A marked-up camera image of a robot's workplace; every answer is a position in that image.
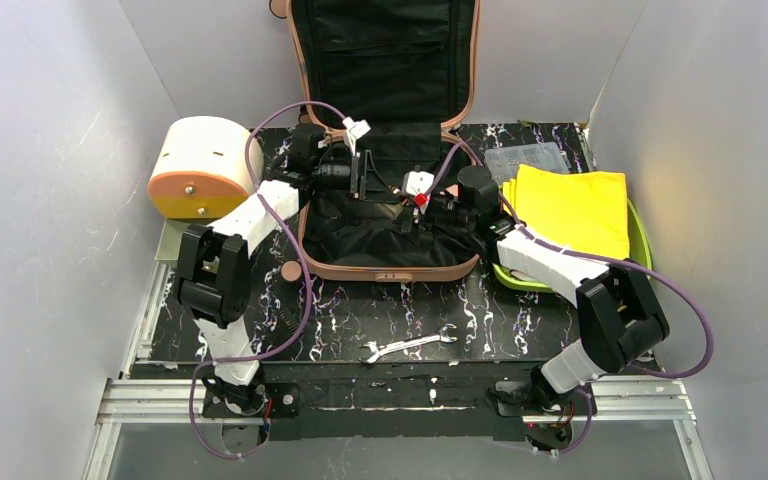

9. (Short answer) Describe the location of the green plastic tray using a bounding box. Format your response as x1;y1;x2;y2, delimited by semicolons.
493;200;653;293

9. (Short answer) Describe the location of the silver open-end wrench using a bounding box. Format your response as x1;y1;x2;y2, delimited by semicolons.
361;323;458;364

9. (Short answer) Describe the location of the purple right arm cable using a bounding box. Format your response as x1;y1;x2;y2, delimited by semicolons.
423;137;717;458

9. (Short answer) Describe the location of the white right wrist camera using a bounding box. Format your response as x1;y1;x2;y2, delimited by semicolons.
401;171;435;214

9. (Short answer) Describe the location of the black spring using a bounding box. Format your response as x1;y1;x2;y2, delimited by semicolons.
276;309;301;337

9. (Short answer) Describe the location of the aluminium frame rail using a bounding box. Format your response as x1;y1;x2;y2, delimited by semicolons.
83;263;250;479

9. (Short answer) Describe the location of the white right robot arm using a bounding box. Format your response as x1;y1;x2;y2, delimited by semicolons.
411;165;670;406

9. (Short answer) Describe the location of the pink hard-shell suitcase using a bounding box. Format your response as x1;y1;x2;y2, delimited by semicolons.
286;1;480;282

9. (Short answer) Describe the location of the yellow snack packet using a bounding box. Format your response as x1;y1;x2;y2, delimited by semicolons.
501;165;630;259

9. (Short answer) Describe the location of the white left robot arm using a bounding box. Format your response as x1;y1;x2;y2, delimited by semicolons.
175;124;355;387

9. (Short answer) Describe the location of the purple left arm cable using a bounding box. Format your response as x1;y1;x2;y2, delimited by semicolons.
187;100;359;462

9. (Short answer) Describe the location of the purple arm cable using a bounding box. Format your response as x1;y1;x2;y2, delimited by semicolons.
423;137;717;458
187;100;359;462

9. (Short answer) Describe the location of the clear plastic screw box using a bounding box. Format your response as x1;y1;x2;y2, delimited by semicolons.
484;143;571;184

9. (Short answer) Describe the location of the cream cylindrical drum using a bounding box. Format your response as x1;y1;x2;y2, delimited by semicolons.
146;115;266;266

